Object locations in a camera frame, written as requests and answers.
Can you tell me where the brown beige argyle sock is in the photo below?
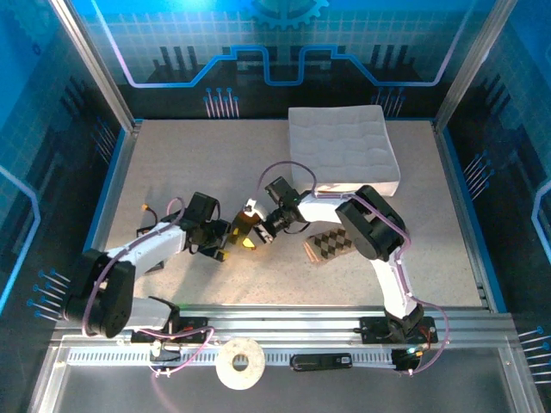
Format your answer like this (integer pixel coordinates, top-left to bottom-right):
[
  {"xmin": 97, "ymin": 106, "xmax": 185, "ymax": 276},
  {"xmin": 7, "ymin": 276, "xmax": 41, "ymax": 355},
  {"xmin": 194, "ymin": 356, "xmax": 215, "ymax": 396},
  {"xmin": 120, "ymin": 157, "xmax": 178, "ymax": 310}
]
[{"xmin": 302, "ymin": 227, "xmax": 359, "ymax": 264}]

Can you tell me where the white tape roll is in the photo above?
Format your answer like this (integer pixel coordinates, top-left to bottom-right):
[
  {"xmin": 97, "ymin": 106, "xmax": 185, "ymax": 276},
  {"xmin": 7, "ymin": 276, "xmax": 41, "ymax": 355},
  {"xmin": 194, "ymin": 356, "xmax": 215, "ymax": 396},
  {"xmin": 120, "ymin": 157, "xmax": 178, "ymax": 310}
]
[{"xmin": 214, "ymin": 337, "xmax": 267, "ymax": 391}]

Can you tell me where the black controller box white plug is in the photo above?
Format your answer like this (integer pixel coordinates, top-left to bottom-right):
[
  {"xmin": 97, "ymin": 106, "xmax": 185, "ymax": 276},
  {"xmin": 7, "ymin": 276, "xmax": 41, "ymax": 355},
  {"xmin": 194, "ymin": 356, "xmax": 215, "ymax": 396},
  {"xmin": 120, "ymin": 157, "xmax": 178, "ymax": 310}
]
[{"xmin": 149, "ymin": 342, "xmax": 182, "ymax": 362}]

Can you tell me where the black rectangular device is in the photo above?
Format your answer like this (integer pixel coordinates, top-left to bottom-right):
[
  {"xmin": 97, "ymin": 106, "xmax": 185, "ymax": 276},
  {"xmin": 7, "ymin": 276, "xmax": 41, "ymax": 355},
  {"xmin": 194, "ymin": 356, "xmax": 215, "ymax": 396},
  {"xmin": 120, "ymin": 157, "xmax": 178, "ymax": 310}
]
[{"xmin": 289, "ymin": 352, "xmax": 354, "ymax": 373}]

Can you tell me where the grey front platform panel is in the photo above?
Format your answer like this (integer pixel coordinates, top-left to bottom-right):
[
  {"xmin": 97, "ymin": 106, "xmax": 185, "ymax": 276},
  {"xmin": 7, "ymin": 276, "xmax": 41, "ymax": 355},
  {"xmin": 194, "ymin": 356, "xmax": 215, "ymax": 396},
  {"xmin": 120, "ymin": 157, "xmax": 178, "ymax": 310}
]
[{"xmin": 40, "ymin": 343, "xmax": 543, "ymax": 413}]

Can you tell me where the black controller box with LED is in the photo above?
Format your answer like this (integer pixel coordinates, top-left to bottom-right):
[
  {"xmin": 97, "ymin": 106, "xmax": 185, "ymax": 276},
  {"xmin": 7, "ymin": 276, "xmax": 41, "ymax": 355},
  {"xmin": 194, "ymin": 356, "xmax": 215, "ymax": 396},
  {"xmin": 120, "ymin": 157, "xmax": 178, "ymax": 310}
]
[{"xmin": 392, "ymin": 348, "xmax": 422, "ymax": 372}]

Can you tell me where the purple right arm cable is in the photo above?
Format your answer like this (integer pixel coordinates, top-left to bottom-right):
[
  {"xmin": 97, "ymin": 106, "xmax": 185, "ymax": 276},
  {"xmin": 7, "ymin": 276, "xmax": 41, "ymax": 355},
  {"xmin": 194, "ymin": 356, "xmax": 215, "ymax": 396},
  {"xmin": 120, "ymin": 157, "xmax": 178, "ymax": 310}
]
[{"xmin": 257, "ymin": 160, "xmax": 449, "ymax": 378}]

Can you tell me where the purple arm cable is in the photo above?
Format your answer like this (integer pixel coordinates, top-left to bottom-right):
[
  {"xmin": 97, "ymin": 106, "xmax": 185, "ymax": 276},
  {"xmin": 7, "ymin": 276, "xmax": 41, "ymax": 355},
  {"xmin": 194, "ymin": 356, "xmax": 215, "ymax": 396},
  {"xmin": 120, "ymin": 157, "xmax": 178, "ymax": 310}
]
[
  {"xmin": 257, "ymin": 160, "xmax": 449, "ymax": 378},
  {"xmin": 81, "ymin": 196, "xmax": 216, "ymax": 379}
]

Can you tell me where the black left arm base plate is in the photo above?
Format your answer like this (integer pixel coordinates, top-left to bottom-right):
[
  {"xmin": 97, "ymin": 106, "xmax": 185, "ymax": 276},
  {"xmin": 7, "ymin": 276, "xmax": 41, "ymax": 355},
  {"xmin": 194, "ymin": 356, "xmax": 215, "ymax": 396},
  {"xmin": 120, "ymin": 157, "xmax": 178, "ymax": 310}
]
[{"xmin": 130, "ymin": 316, "xmax": 211, "ymax": 345}]

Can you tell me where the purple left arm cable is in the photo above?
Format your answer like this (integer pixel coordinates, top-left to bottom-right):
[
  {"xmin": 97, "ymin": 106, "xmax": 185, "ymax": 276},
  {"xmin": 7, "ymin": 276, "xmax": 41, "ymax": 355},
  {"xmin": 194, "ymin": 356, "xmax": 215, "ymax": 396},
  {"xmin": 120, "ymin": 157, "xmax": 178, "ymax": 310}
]
[{"xmin": 81, "ymin": 196, "xmax": 216, "ymax": 379}]

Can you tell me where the aluminium front rail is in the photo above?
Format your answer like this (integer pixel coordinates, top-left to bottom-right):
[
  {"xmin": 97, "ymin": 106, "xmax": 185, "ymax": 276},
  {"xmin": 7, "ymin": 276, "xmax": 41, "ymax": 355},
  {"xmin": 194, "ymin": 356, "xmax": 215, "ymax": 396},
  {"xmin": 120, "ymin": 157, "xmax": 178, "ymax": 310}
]
[{"xmin": 53, "ymin": 304, "xmax": 516, "ymax": 348}]

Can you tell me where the aluminium side rail blue trim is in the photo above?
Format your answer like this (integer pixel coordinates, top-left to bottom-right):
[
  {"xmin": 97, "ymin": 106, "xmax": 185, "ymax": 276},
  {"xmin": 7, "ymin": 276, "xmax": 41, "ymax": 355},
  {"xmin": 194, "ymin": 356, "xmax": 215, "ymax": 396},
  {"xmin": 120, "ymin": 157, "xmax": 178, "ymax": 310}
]
[
  {"xmin": 79, "ymin": 119, "xmax": 144, "ymax": 311},
  {"xmin": 431, "ymin": 119, "xmax": 509, "ymax": 313}
]

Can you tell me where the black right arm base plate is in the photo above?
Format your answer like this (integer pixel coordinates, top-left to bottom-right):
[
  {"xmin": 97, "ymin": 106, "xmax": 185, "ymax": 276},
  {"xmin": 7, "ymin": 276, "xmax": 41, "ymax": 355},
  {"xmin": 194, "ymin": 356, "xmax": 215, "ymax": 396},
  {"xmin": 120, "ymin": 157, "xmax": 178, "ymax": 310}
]
[{"xmin": 359, "ymin": 316, "xmax": 436, "ymax": 345}]

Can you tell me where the grey slotted cable duct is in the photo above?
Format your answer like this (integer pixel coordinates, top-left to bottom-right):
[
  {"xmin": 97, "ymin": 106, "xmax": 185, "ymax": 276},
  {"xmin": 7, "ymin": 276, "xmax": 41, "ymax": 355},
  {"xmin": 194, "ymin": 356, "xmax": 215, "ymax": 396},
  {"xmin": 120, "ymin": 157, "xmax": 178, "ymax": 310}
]
[{"xmin": 66, "ymin": 346, "xmax": 399, "ymax": 367}]

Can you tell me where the aluminium frame post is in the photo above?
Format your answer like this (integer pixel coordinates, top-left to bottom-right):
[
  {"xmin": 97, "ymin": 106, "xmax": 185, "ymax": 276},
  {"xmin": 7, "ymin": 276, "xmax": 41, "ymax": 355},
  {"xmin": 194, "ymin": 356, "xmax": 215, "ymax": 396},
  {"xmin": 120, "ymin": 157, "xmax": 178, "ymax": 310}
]
[
  {"xmin": 50, "ymin": 0, "xmax": 144, "ymax": 133},
  {"xmin": 432, "ymin": 0, "xmax": 518, "ymax": 133}
]

